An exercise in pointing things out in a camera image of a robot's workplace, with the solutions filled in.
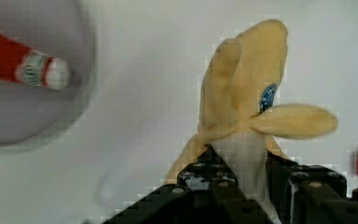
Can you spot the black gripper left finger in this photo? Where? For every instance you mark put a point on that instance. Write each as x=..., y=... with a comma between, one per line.
x=206, y=192

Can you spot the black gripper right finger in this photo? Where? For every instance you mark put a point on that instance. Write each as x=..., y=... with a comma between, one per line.
x=309, y=194

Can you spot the yellow plush peeled banana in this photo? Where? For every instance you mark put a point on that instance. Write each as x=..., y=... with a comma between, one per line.
x=238, y=117

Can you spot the red plush ketchup bottle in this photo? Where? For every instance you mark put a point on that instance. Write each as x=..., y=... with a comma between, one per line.
x=22, y=64

